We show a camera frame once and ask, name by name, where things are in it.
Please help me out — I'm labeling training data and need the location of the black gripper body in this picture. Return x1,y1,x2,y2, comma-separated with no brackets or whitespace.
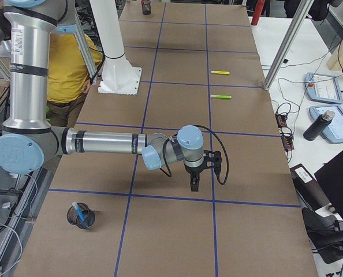
184,164,204,177

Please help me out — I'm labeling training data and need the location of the blue highlighter pen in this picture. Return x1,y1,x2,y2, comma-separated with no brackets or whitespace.
72,202,88,228

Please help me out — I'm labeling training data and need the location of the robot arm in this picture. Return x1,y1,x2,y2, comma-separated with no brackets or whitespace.
0,1,208,192

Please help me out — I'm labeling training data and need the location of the green highlighter pen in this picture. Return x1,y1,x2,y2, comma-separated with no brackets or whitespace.
210,95,232,99

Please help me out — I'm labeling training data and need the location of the brown paper table cover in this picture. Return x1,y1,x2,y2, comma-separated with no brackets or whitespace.
14,2,317,276

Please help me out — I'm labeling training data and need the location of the orange circuit board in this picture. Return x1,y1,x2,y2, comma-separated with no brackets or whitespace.
275,113,294,152

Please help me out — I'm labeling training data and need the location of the yellow highlighter pen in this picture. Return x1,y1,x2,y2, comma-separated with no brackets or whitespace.
210,70,230,75

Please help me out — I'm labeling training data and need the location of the right black mesh cup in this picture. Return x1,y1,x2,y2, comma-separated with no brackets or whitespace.
66,203,96,229

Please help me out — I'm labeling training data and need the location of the black mesh cup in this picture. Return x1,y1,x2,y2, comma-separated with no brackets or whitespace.
141,0,151,15
66,203,96,229

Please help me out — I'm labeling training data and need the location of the black water bottle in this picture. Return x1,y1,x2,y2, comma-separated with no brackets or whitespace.
303,110,335,141

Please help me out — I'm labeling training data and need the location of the upper teach pendant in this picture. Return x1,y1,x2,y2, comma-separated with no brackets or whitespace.
304,72,343,104

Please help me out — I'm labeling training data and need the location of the teach pendant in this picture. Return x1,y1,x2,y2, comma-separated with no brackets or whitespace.
309,104,343,144
304,72,343,104

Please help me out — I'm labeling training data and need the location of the lower teach pendant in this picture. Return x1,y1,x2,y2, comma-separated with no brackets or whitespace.
309,104,343,144

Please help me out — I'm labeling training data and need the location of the person in yellow shirt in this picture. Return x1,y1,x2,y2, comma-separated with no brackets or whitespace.
0,8,103,128

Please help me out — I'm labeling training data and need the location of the left black mesh cup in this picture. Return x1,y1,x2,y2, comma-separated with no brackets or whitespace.
141,0,151,15

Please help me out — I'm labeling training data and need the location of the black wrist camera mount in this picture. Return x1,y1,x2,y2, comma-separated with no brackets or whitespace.
202,150,222,171

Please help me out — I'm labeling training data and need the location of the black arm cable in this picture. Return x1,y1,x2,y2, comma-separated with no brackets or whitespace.
159,125,229,185

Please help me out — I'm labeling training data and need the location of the white camera column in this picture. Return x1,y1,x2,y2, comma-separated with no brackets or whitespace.
90,0,142,95

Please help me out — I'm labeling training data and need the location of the grey aluminium frame post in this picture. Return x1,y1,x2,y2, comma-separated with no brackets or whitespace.
263,0,314,91

